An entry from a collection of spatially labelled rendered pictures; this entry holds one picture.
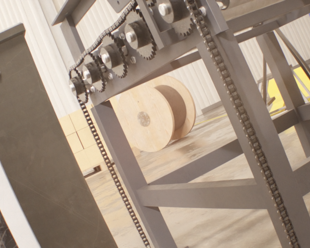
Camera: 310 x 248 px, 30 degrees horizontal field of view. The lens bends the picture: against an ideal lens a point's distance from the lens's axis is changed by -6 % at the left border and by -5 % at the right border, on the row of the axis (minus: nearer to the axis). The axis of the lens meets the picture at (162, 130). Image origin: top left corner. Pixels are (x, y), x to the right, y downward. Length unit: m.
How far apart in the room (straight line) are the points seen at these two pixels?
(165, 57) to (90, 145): 7.67
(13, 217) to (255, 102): 0.95
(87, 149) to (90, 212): 8.59
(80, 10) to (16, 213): 1.85
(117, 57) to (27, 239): 1.41
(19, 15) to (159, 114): 5.07
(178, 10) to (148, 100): 7.08
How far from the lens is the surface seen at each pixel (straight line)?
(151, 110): 8.58
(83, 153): 9.42
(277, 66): 3.01
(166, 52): 1.80
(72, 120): 9.43
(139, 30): 1.77
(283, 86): 3.03
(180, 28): 1.55
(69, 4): 2.40
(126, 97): 8.81
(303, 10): 2.70
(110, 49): 2.05
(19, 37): 0.87
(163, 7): 1.51
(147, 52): 1.80
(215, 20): 1.48
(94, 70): 2.32
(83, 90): 2.58
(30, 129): 0.85
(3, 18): 12.53
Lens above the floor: 0.65
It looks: 3 degrees down
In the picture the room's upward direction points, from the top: 24 degrees counter-clockwise
